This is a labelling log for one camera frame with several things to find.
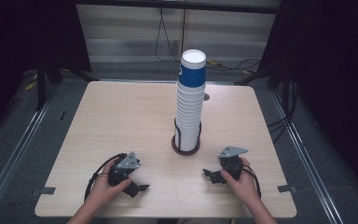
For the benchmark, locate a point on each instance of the stack of white paper cups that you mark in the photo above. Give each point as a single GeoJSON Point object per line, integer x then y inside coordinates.
{"type": "Point", "coordinates": [189, 121]}

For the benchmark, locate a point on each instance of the person's left hand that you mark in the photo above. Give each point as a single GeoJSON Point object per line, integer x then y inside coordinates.
{"type": "Point", "coordinates": [104, 189]}

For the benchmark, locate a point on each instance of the yellow floor tape piece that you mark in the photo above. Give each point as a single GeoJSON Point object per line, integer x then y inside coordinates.
{"type": "Point", "coordinates": [214, 63]}
{"type": "Point", "coordinates": [30, 86]}

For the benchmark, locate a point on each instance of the person's right hand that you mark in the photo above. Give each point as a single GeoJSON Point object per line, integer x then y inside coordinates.
{"type": "Point", "coordinates": [245, 186]}

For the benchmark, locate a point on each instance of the black overhead bar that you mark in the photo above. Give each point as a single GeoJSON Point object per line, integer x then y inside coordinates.
{"type": "Point", "coordinates": [180, 5]}

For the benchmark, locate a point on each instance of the dark curtain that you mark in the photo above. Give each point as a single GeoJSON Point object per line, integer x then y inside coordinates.
{"type": "Point", "coordinates": [18, 37]}
{"type": "Point", "coordinates": [338, 77]}

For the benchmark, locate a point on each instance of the metal floor rail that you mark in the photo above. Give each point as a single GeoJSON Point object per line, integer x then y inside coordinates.
{"type": "Point", "coordinates": [15, 152]}
{"type": "Point", "coordinates": [304, 155]}

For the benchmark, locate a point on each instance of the black stand leg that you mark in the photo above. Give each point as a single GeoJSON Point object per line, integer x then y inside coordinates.
{"type": "Point", "coordinates": [254, 76]}
{"type": "Point", "coordinates": [82, 75]}

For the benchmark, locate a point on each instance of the round table hole grommet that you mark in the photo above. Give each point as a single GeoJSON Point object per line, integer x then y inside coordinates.
{"type": "Point", "coordinates": [206, 97]}

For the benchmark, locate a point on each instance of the black stand post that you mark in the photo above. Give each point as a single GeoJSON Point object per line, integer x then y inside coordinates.
{"type": "Point", "coordinates": [41, 90]}

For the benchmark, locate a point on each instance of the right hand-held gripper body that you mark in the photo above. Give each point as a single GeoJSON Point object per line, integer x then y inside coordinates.
{"type": "Point", "coordinates": [232, 165]}

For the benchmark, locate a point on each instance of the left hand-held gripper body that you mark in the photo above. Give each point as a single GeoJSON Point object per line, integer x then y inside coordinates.
{"type": "Point", "coordinates": [127, 163]}

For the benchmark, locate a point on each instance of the grey tape piece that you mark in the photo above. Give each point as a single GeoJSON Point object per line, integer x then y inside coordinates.
{"type": "Point", "coordinates": [284, 188]}
{"type": "Point", "coordinates": [47, 190]}

